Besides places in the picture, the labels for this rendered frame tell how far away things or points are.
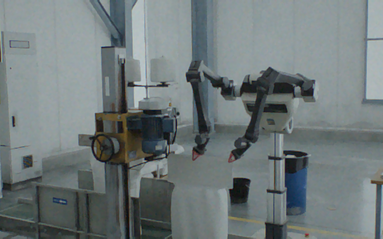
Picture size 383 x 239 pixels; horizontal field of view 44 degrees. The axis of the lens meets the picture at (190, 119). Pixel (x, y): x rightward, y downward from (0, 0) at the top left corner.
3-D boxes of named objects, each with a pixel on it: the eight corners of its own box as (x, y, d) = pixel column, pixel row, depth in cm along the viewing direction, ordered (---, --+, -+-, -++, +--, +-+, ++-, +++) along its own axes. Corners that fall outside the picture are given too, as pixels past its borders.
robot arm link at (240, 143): (259, 136, 299) (250, 129, 304) (249, 135, 290) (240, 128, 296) (251, 152, 302) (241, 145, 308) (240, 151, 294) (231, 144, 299)
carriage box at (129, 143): (155, 155, 323) (154, 109, 320) (125, 164, 294) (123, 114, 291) (126, 152, 335) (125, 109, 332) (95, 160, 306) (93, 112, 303)
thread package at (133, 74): (145, 82, 323) (145, 57, 322) (133, 83, 311) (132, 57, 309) (128, 82, 331) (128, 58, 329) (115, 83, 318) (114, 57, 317)
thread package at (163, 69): (180, 83, 311) (180, 56, 310) (167, 83, 297) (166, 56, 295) (159, 83, 320) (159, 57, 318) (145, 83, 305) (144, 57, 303)
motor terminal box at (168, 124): (176, 134, 302) (176, 117, 301) (174, 137, 292) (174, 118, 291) (163, 134, 303) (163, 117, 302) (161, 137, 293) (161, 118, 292)
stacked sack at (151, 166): (165, 169, 648) (165, 159, 646) (138, 179, 590) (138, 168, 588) (140, 167, 668) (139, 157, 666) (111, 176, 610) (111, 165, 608)
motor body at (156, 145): (169, 152, 302) (169, 113, 300) (156, 155, 289) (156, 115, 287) (150, 150, 310) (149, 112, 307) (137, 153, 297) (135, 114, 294)
